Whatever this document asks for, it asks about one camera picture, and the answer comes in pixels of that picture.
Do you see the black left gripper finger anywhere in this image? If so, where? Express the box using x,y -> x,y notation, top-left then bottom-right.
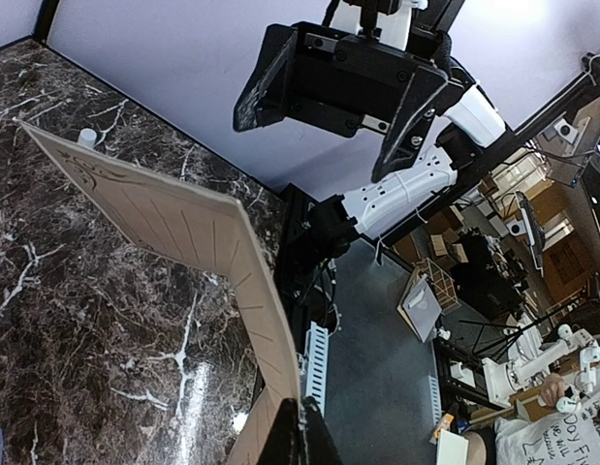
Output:
274,396 -> 342,465

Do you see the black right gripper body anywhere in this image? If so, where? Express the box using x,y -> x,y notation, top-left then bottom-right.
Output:
283,21 -> 462,138

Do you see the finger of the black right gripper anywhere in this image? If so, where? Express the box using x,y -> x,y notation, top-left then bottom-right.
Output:
371,66 -> 448,183
233,24 -> 298,132

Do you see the white letter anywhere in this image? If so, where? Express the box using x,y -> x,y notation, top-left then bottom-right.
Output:
20,122 -> 300,464

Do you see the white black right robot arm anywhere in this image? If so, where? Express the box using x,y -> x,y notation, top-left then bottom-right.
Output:
233,1 -> 507,259

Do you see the green white glue stick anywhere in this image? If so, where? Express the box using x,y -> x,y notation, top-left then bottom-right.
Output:
78,128 -> 97,149

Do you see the person in white shirt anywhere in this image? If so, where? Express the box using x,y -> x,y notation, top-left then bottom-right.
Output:
466,372 -> 600,465

